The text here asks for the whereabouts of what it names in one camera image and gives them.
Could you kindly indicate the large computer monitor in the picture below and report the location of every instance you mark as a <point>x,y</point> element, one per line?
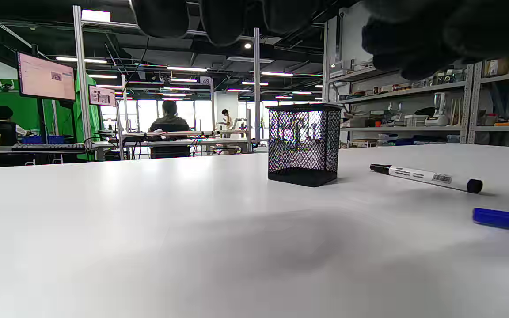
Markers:
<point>47,77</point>

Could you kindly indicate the aluminium frame post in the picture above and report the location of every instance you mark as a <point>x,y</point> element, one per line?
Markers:
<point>257,88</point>
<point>80,79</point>

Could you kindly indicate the white square light panel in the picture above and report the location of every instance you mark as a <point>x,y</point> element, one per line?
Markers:
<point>95,16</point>

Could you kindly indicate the black capped white marker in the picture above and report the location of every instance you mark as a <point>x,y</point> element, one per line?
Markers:
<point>418,175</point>

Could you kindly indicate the white blender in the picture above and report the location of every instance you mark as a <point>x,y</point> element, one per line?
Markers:
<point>438,112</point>

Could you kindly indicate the grey metal shelving rack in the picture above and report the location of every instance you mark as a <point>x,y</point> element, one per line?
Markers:
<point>506,79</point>
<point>404,92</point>

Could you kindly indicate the small computer monitor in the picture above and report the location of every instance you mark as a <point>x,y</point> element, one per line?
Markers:
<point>102,96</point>

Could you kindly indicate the white number sign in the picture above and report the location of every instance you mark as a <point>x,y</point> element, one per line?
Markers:
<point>206,81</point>

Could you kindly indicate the black mesh pen holder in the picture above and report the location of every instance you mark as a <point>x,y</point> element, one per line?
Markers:
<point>303,176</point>

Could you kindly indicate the black desk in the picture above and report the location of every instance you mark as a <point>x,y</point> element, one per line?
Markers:
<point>24,153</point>

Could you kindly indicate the person's left hand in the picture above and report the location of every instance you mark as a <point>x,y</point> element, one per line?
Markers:
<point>413,35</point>

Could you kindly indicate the black swivel office chair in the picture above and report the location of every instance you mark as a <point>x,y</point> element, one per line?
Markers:
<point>170,148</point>

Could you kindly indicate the black keyboard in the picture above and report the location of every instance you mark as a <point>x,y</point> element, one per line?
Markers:
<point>47,146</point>

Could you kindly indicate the blue plastic crate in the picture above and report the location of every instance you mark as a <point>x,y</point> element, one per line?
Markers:
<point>42,139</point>

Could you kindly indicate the long white workbench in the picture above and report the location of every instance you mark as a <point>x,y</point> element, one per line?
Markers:
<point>170,142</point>

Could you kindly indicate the blue capped white marker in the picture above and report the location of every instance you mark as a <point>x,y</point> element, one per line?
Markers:
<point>502,218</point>

